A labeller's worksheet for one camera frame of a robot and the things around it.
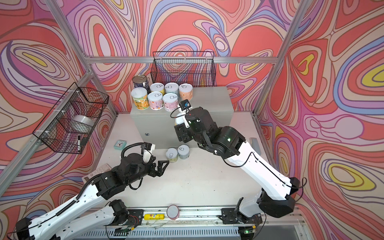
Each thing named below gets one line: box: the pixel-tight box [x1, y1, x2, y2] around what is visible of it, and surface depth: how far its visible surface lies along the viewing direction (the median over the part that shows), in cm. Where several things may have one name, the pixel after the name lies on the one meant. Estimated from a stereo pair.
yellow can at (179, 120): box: [175, 112, 184, 125], surface depth 58 cm
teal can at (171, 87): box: [164, 82, 179, 96], surface depth 78 cm
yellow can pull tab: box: [150, 82, 166, 96], surface depth 78 cm
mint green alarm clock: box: [113, 139, 127, 151], surface depth 101 cm
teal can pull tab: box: [177, 144, 190, 160], surface depth 94 cm
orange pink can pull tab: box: [178, 83, 193, 101], surface depth 78 cm
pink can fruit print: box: [162, 92, 178, 112], surface depth 73 cm
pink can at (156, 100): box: [147, 91, 164, 111], surface depth 73 cm
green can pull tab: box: [165, 147, 179, 163], surface depth 93 cm
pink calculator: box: [81, 163, 112, 184], surface depth 90 cm
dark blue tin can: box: [132, 74, 152, 95], surface depth 75 cm
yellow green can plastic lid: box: [131, 87, 150, 110], surface depth 72 cm
